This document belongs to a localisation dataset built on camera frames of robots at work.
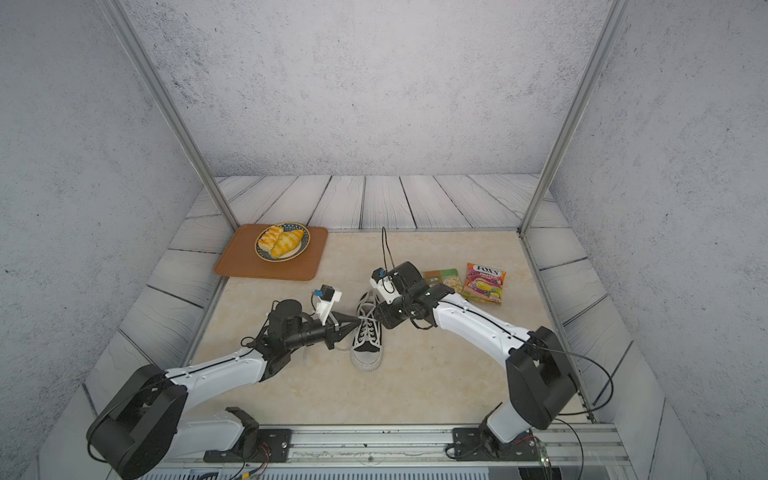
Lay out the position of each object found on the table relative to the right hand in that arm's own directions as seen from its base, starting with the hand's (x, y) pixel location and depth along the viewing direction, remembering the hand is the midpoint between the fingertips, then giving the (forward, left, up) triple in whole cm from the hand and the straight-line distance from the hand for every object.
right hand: (382, 312), depth 83 cm
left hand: (-5, +5, +2) cm, 7 cm away
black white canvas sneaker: (-4, +5, -9) cm, 11 cm away
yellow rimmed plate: (+43, +40, -8) cm, 59 cm away
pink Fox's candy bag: (+17, -33, -11) cm, 39 cm away
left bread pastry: (+35, +44, -7) cm, 57 cm away
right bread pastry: (+33, +37, -7) cm, 50 cm away
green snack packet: (+21, -21, -12) cm, 32 cm away
